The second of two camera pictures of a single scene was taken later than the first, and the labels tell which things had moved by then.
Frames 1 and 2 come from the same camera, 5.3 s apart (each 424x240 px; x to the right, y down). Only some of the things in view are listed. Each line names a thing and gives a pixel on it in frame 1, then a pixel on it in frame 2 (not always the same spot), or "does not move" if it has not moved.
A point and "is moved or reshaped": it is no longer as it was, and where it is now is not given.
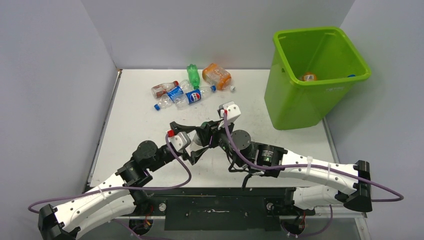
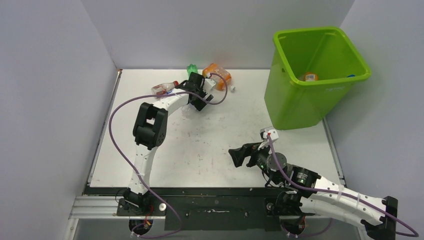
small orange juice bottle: [309, 76] does not move
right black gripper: [215, 130] -> [238, 154]
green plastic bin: [310, 70] does not move
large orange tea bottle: [217, 76] does not move
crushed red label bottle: [159, 90] does not move
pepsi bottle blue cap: [191, 97] is moved or reshaped
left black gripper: [194, 154] -> [199, 104]
